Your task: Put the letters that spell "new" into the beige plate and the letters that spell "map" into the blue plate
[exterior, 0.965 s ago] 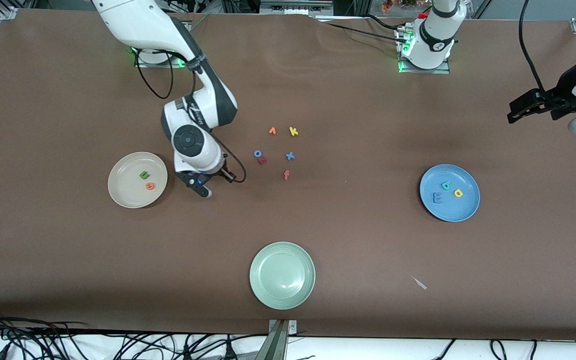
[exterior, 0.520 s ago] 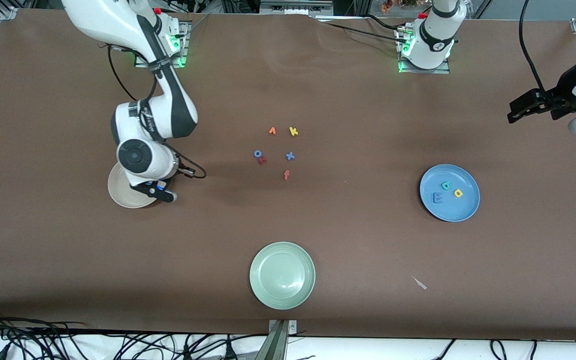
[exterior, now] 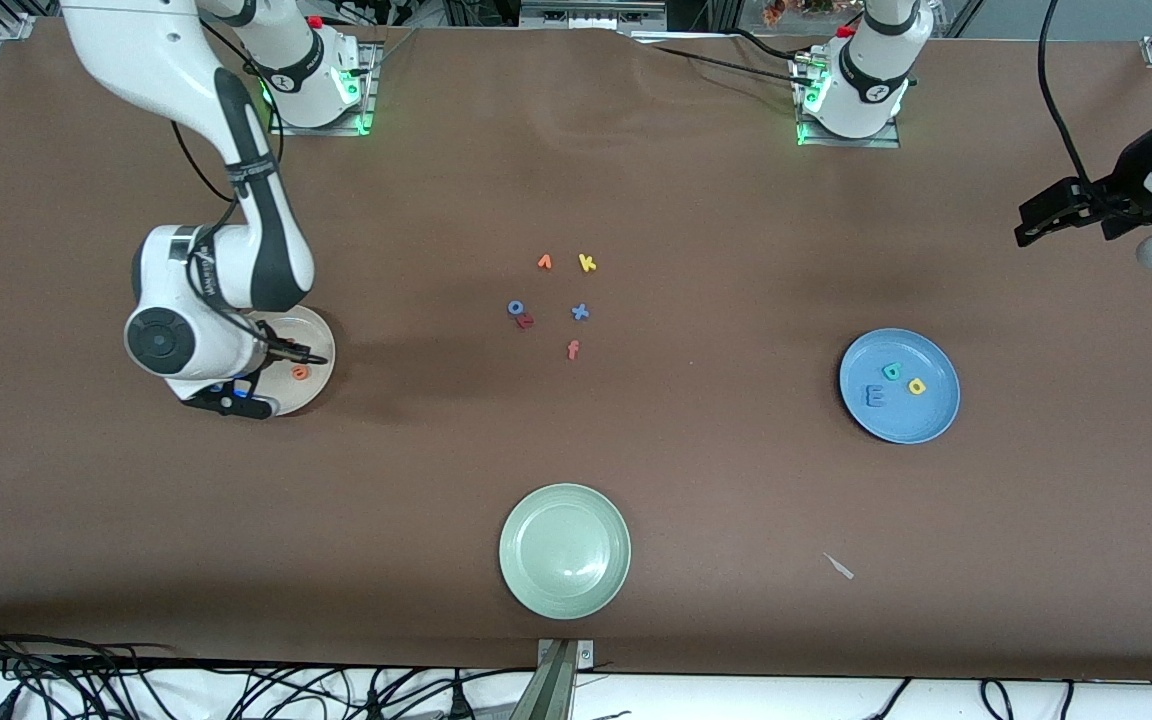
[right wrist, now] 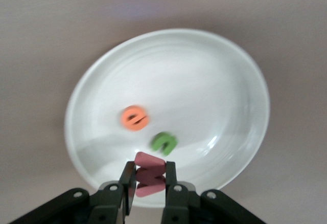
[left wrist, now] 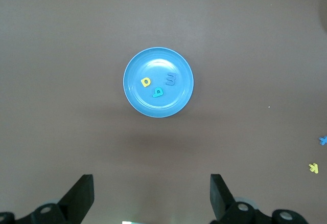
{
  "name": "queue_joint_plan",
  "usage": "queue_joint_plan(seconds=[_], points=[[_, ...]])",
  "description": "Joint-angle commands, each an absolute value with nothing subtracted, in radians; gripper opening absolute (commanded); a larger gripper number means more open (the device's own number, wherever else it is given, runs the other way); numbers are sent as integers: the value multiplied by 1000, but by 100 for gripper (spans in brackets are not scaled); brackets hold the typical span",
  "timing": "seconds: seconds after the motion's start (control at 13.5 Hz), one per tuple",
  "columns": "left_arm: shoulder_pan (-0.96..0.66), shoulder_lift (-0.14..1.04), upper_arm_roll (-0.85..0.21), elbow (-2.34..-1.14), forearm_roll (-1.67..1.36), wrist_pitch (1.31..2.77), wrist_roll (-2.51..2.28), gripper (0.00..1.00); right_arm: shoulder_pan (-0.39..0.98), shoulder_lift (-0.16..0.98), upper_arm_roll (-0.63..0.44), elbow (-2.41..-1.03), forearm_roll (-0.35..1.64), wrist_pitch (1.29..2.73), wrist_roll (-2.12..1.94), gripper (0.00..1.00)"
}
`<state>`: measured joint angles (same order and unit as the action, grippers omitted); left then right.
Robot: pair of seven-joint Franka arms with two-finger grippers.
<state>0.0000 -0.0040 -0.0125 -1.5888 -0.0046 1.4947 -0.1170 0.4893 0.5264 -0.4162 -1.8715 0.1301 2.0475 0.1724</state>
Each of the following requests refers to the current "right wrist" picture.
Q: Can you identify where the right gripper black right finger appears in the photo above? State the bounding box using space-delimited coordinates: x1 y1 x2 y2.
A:
160 161 203 224

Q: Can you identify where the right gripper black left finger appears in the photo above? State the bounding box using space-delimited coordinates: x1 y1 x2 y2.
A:
86 160 137 224

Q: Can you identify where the red foam letter w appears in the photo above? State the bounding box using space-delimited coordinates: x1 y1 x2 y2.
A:
134 151 167 198

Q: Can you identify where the green foam letter n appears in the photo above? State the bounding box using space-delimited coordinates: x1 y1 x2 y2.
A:
149 131 178 157

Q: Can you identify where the orange foam letter e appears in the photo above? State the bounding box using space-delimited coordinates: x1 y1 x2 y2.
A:
119 105 150 132

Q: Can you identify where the beige round plate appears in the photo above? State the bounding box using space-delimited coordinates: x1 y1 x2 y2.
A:
64 28 271 208

